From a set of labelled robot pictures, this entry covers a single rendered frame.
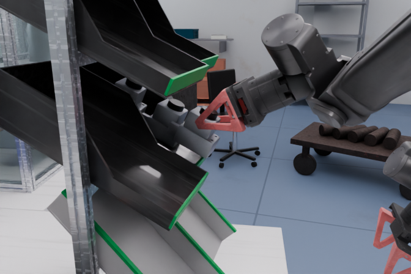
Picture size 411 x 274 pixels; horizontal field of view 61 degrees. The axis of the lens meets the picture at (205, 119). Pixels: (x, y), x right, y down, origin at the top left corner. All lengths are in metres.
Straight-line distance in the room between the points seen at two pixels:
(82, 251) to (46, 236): 0.62
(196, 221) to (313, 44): 0.43
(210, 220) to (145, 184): 0.29
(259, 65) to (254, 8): 1.09
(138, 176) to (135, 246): 0.13
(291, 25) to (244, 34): 6.57
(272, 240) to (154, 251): 0.49
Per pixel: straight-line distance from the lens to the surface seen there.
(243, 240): 1.00
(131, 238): 0.57
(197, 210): 0.75
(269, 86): 0.51
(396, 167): 0.67
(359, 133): 3.50
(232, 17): 7.08
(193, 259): 0.62
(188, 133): 0.56
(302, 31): 0.45
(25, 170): 1.34
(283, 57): 0.46
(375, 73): 0.38
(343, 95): 0.43
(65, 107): 0.41
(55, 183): 1.41
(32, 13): 0.45
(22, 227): 1.17
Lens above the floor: 1.42
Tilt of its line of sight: 16 degrees down
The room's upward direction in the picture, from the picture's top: straight up
